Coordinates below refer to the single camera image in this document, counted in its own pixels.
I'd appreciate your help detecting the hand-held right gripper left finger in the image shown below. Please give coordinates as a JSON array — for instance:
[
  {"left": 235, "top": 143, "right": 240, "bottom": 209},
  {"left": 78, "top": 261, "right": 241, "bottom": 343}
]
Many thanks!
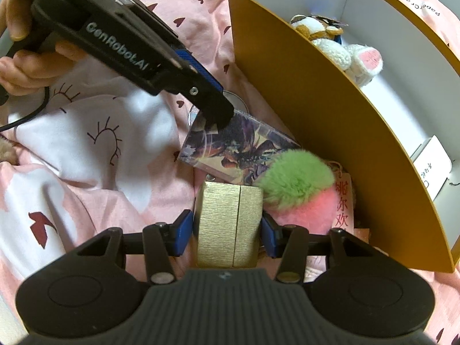
[{"left": 74, "top": 208, "right": 195, "bottom": 285}]

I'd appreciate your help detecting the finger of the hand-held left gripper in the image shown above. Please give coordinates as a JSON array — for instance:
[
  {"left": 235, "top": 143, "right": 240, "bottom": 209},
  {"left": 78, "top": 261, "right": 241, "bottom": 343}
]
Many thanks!
[
  {"left": 156, "top": 61, "right": 237, "bottom": 131},
  {"left": 173, "top": 48, "right": 226, "bottom": 96}
]

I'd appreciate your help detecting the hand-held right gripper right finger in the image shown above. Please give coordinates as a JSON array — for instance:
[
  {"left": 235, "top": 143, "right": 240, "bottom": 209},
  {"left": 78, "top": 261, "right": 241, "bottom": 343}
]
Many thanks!
[{"left": 260, "top": 216, "right": 389, "bottom": 284}]

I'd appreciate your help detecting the gold textured box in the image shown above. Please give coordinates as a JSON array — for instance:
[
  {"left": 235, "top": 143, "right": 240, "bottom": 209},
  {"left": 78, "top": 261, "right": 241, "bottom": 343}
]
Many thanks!
[{"left": 194, "top": 181, "right": 264, "bottom": 269}]

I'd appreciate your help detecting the colourful picture card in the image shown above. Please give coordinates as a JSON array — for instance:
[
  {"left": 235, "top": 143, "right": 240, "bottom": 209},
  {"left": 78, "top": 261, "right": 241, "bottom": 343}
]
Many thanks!
[{"left": 178, "top": 110, "right": 301, "bottom": 186}]

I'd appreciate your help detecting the pink plush peach keychain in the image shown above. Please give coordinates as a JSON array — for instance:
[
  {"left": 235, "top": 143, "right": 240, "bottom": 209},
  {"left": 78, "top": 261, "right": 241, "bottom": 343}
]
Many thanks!
[{"left": 257, "top": 149, "right": 356, "bottom": 238}]

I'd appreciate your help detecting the yellow cardboard box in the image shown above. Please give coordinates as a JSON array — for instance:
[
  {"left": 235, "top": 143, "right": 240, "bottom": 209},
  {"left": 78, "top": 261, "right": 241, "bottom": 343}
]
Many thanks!
[{"left": 227, "top": 0, "right": 460, "bottom": 274}]

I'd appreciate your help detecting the white crochet bunny toy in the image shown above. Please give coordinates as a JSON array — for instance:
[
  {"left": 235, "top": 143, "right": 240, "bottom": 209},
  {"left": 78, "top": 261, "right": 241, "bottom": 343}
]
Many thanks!
[{"left": 312, "top": 38, "right": 384, "bottom": 87}]

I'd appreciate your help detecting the white box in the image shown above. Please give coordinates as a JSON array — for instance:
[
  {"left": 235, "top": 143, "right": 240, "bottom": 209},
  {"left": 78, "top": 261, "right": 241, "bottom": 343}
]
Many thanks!
[{"left": 410, "top": 135, "right": 453, "bottom": 202}]

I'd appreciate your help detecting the person's left hand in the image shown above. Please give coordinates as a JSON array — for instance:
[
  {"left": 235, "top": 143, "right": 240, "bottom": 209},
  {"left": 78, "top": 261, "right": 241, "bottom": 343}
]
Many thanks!
[{"left": 0, "top": 0, "right": 87, "bottom": 95}]

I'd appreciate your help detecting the round silver mirror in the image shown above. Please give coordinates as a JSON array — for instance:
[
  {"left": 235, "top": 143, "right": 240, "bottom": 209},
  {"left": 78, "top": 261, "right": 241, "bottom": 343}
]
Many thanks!
[{"left": 188, "top": 91, "right": 249, "bottom": 126}]

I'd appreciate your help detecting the pink cloud printed blanket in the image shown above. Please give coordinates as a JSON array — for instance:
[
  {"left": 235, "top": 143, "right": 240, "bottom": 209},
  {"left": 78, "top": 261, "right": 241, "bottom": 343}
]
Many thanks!
[{"left": 0, "top": 0, "right": 460, "bottom": 345}]

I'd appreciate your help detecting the brown fuzzy plush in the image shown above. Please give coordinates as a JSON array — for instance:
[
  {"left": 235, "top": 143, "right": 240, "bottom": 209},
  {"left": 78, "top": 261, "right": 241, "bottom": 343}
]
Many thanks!
[{"left": 0, "top": 139, "right": 19, "bottom": 163}]

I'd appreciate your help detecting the black cable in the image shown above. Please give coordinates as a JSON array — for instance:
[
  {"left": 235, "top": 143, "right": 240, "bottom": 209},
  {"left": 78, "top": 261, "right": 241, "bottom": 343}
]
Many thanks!
[{"left": 0, "top": 85, "right": 51, "bottom": 132}]

